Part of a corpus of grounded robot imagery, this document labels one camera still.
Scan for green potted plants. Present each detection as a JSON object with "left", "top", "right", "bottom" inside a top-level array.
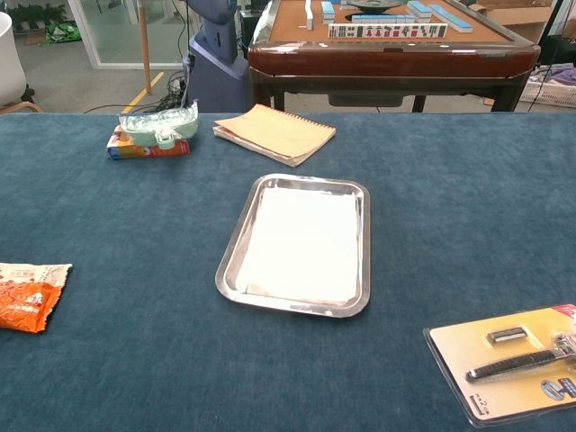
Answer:
[{"left": 8, "top": 3, "right": 68, "bottom": 28}]

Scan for brown mahjong table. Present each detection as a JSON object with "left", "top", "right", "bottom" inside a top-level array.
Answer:
[{"left": 246, "top": 0, "right": 542, "bottom": 113}]

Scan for white paper sheet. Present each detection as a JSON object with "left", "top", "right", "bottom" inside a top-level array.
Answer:
[{"left": 234, "top": 186, "right": 365, "bottom": 305}]

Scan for short blue mahjong tile row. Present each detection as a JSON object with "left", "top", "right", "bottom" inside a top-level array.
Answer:
[{"left": 351, "top": 13, "right": 418, "bottom": 24}]

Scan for blue table cloth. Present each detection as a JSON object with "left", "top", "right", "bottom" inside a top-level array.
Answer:
[{"left": 0, "top": 112, "right": 576, "bottom": 432}]

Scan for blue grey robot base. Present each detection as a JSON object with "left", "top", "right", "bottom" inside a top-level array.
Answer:
[{"left": 184, "top": 0, "right": 253, "bottom": 113}]

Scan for white round chair shell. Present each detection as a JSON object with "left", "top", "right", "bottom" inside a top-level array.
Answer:
[{"left": 0, "top": 12, "right": 28, "bottom": 107}]

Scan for kraft spiral notebook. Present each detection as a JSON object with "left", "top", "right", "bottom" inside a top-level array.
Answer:
[{"left": 212, "top": 103, "right": 338, "bottom": 168}]

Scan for wide blue mahjong tile stack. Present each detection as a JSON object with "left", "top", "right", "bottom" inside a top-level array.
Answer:
[{"left": 406, "top": 0, "right": 434, "bottom": 23}]

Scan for green bag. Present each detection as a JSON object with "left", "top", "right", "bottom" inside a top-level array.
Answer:
[{"left": 38, "top": 21, "right": 83, "bottom": 46}]

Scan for small orange blue box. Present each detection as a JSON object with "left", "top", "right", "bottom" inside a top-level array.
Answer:
[{"left": 105, "top": 124, "right": 192, "bottom": 161}]

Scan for orange snack bag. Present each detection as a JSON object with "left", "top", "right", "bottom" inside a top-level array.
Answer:
[{"left": 0, "top": 262, "right": 74, "bottom": 334}]

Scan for wooden pole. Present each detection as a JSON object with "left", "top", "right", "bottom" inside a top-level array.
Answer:
[{"left": 137, "top": 0, "right": 153, "bottom": 95}]

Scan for wooden chair frame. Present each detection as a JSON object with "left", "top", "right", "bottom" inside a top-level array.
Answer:
[{"left": 0, "top": 101, "right": 44, "bottom": 114}]

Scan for long blue mahjong tile row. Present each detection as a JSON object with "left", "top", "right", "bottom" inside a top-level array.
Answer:
[{"left": 429, "top": 4, "right": 474, "bottom": 33}]

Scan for face-up mahjong tile row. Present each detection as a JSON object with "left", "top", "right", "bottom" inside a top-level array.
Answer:
[{"left": 327, "top": 22, "right": 449, "bottom": 40}]

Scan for razor blister pack yellow card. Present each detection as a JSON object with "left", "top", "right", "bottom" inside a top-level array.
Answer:
[{"left": 422, "top": 303, "right": 576, "bottom": 428}]

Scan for rectangular metal tray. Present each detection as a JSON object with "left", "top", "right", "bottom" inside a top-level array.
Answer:
[{"left": 214, "top": 173, "right": 372, "bottom": 319}]

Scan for white plastic basket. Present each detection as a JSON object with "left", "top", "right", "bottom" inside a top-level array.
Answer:
[{"left": 519, "top": 67, "right": 576, "bottom": 109}]

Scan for black floor cable bundle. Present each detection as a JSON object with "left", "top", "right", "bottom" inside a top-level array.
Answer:
[{"left": 85, "top": 71, "right": 190, "bottom": 113}]

